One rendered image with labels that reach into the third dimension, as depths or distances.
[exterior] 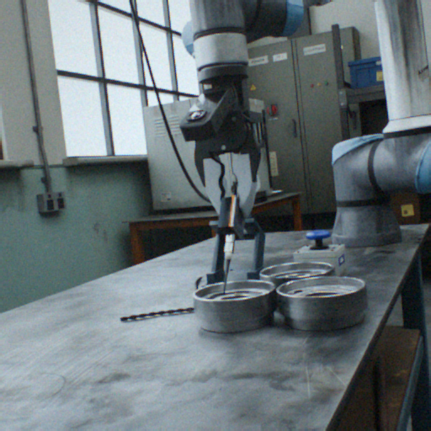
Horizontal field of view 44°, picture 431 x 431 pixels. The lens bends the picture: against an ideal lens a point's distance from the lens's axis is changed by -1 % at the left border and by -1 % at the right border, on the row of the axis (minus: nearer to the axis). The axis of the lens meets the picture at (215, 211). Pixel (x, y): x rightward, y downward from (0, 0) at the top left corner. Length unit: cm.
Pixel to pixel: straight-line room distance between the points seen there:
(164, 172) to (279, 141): 172
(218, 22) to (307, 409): 52
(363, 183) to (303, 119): 346
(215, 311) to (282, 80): 411
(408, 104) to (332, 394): 74
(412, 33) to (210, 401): 84
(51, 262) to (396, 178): 192
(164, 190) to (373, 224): 212
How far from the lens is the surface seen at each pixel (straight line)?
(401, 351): 128
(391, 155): 110
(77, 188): 284
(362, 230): 116
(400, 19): 111
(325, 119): 454
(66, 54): 311
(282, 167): 464
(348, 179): 117
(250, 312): 63
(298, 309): 61
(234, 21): 77
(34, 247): 260
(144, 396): 50
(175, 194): 312
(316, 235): 88
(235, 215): 73
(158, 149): 316
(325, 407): 44
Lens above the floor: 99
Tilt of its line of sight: 4 degrees down
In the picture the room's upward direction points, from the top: 6 degrees counter-clockwise
